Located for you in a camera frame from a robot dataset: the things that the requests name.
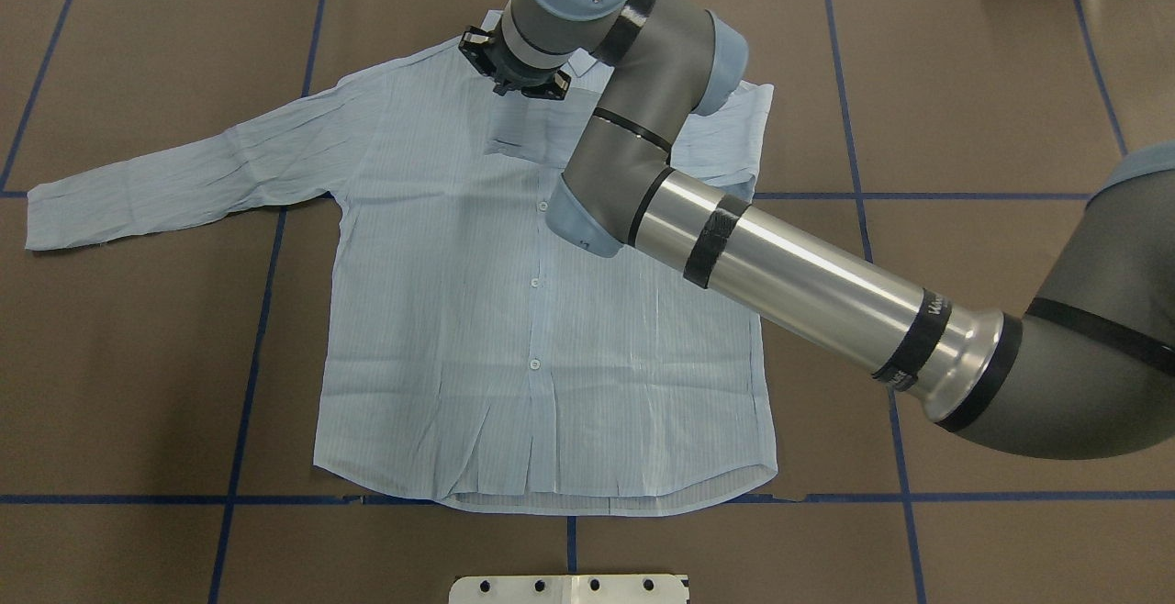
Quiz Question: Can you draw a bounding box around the light blue button-up shirt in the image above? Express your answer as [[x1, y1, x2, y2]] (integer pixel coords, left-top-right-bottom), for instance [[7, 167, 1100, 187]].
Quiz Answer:
[[26, 39, 779, 517]]

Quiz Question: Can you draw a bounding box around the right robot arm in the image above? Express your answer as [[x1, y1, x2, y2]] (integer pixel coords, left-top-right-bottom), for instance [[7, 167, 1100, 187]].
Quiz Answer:
[[496, 0, 1171, 470]]

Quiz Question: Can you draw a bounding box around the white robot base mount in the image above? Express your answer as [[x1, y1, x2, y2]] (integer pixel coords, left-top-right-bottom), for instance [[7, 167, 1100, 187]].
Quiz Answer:
[[448, 573, 691, 603]]

